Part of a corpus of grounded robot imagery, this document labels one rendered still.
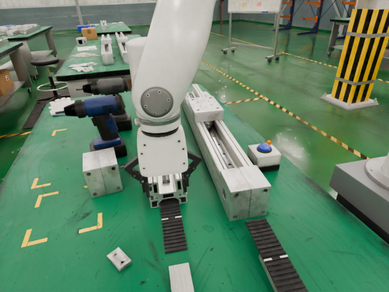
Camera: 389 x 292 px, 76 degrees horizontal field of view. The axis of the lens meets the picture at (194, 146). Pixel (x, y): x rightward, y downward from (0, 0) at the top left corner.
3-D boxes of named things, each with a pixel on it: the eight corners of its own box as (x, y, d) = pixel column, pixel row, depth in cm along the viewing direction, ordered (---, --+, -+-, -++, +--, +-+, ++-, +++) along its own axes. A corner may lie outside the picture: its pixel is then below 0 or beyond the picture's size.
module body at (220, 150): (253, 192, 72) (256, 167, 67) (219, 197, 70) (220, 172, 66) (197, 99, 140) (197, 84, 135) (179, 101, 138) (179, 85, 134)
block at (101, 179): (131, 188, 75) (125, 161, 70) (91, 198, 71) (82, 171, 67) (126, 170, 83) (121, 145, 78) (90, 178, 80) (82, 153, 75)
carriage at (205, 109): (223, 126, 96) (223, 109, 93) (195, 129, 94) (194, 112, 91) (212, 110, 110) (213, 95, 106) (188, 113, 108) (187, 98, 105)
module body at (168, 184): (187, 202, 69) (186, 177, 65) (150, 208, 67) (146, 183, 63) (163, 102, 137) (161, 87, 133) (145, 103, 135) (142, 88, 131)
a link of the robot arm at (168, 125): (133, 123, 44) (135, 138, 46) (183, 118, 45) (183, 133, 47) (134, 106, 51) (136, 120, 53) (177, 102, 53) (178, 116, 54)
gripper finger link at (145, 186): (131, 175, 53) (135, 200, 56) (146, 174, 53) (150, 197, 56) (131, 167, 55) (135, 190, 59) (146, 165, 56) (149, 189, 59)
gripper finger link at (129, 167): (120, 157, 51) (128, 178, 54) (157, 149, 52) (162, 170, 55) (120, 154, 52) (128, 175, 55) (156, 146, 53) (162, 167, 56)
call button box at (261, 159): (279, 170, 80) (282, 153, 77) (250, 174, 79) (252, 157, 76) (268, 157, 87) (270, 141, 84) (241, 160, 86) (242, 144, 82)
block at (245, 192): (275, 213, 64) (281, 184, 59) (229, 221, 62) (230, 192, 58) (261, 190, 72) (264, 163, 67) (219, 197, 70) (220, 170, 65)
